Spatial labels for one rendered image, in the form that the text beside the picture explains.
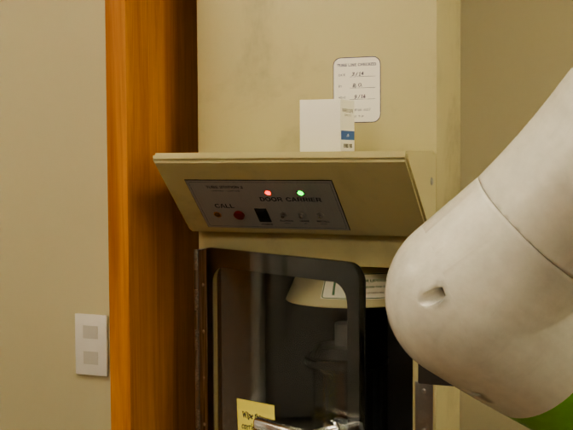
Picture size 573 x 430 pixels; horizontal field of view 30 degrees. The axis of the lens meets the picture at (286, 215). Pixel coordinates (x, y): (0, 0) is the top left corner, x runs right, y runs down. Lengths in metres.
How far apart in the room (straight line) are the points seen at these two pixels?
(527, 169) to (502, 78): 0.99
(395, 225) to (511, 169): 0.54
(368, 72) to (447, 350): 0.63
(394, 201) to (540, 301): 0.52
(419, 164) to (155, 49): 0.40
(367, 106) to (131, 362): 0.43
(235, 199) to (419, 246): 0.58
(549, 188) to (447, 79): 0.63
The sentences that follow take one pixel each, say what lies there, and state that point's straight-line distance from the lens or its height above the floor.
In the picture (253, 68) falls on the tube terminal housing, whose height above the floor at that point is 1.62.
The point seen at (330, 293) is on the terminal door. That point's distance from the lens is 1.19.
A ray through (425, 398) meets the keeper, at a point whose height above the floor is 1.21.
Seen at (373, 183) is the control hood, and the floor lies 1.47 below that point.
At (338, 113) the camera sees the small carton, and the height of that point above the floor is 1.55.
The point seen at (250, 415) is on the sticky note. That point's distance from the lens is 1.33.
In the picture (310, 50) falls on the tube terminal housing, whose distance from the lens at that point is 1.33.
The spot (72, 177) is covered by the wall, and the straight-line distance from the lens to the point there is 2.03.
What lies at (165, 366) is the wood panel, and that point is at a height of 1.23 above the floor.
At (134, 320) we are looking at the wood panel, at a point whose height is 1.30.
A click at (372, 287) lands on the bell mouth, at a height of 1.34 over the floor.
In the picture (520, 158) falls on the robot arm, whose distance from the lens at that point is 0.72.
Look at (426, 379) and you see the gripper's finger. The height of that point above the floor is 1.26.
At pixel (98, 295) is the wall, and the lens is 2.01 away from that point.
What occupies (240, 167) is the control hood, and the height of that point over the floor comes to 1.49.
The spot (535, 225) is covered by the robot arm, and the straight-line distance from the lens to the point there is 0.71.
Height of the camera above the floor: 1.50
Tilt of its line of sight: 3 degrees down
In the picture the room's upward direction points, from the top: straight up
